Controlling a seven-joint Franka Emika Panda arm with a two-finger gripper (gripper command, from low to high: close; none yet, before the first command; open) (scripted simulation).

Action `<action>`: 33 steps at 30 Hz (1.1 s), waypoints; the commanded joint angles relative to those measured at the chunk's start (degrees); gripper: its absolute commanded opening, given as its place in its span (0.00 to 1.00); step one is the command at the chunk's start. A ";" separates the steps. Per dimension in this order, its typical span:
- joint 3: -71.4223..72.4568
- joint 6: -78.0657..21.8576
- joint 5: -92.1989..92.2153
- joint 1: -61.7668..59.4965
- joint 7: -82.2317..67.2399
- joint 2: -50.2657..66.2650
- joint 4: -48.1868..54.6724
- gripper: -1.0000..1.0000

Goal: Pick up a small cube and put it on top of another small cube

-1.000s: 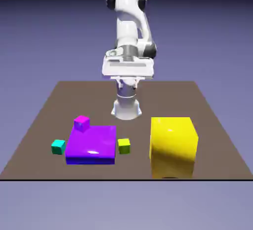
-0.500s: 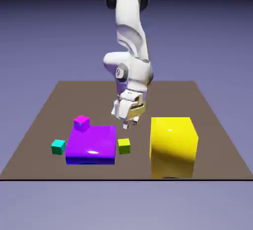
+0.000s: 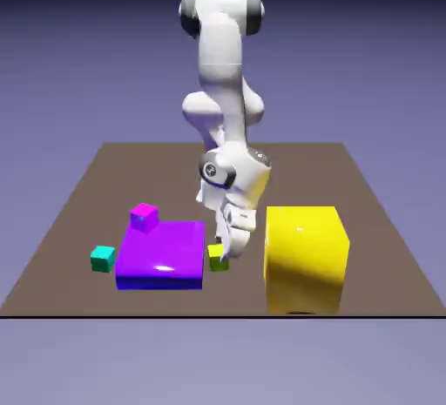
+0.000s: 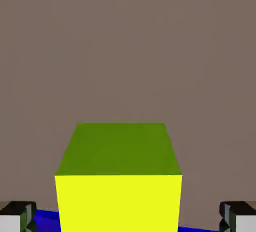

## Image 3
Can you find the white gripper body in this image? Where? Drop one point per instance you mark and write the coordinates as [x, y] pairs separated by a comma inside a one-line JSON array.
[[238, 240]]

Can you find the small magenta cube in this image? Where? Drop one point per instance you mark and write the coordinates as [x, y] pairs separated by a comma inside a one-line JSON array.
[[143, 217]]

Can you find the small teal cube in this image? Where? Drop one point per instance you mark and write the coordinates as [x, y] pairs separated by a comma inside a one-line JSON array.
[[102, 258]]

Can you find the small yellow-green cube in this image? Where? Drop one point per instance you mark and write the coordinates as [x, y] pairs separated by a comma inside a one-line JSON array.
[[216, 258]]

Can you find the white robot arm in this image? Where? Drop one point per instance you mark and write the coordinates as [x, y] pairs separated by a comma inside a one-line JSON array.
[[220, 46]]

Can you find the large purple box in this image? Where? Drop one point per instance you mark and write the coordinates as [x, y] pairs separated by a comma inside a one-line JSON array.
[[162, 255]]

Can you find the large yellow box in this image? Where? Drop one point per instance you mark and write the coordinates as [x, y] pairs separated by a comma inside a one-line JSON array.
[[303, 258]]

